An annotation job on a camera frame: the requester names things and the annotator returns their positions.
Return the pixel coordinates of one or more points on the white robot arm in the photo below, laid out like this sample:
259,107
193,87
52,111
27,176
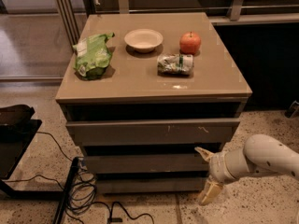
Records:
261,155

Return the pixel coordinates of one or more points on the white paper bowl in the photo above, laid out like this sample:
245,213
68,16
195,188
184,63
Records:
143,40

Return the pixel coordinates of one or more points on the green chip bag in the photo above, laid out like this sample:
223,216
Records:
92,56

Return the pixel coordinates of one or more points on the metal railing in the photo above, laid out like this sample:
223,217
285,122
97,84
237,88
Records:
221,12

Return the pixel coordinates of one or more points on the crushed green white can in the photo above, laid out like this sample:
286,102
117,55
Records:
175,64

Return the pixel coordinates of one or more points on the black chair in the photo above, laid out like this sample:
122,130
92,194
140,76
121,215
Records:
17,130

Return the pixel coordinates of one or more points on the black power strip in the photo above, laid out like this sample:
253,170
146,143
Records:
59,215

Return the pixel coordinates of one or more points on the black object at right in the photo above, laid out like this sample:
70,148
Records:
292,110

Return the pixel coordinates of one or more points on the grey drawer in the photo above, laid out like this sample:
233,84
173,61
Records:
131,164
151,185
151,132

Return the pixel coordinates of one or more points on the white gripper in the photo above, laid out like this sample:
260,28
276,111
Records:
217,167

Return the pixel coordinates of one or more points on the grey drawer cabinet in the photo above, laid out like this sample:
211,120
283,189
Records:
132,88

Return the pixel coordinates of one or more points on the red apple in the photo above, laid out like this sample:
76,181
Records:
190,43

